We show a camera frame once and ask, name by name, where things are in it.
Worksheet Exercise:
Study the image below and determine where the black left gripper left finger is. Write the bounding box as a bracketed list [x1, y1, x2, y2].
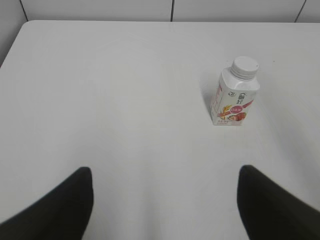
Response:
[0, 167, 94, 240]

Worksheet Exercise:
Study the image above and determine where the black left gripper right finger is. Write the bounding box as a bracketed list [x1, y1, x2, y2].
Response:
[238, 165, 320, 240]

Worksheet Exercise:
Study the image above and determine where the white strawberry drink bottle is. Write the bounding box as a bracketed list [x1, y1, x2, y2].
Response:
[210, 67, 260, 126]

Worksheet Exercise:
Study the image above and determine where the white ribbed bottle cap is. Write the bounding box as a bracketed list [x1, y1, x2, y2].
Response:
[230, 56, 259, 80]

